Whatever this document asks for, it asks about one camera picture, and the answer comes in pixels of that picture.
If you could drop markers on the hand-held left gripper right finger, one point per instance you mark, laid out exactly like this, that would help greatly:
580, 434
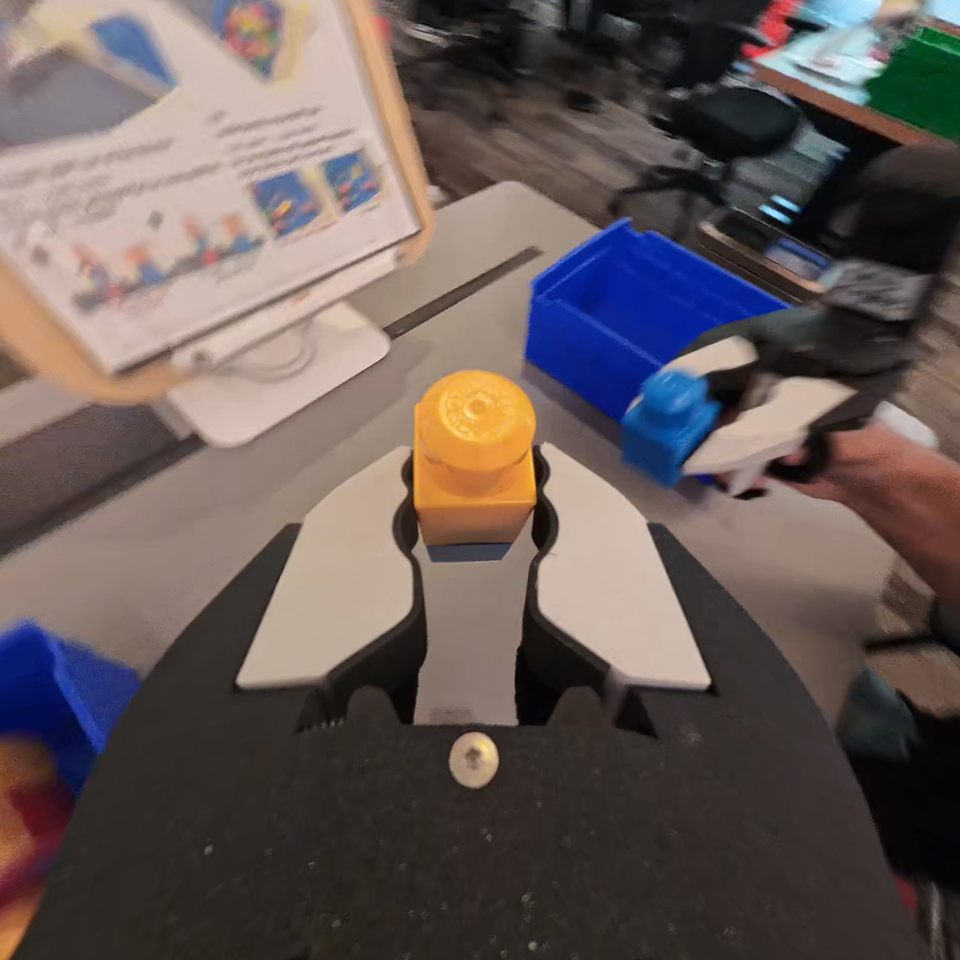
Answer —
611, 600

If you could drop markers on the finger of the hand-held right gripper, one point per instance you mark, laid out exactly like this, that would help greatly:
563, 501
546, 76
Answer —
780, 420
712, 360

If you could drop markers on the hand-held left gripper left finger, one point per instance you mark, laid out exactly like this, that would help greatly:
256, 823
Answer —
337, 600

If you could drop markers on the blue mega block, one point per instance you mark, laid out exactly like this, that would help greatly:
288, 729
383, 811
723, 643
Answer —
469, 553
660, 442

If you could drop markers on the blue plastic bin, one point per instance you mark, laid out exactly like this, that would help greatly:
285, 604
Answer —
67, 690
585, 352

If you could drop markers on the yellow mega block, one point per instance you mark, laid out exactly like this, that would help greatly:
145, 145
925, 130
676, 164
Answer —
472, 502

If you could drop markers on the person's right hand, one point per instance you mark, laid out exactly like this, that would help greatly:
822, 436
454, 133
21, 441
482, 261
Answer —
892, 480

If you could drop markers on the instruction sheet on white stand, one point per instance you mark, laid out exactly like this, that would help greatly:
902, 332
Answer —
300, 390

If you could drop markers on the wooden work table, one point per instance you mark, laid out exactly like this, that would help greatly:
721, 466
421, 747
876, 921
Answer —
825, 105

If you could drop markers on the black office chair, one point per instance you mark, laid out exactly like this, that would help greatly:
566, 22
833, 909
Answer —
727, 120

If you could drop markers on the green plastic bin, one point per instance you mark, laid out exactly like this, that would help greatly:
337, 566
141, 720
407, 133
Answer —
915, 75

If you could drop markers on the person's torso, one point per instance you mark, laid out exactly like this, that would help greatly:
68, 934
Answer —
900, 787

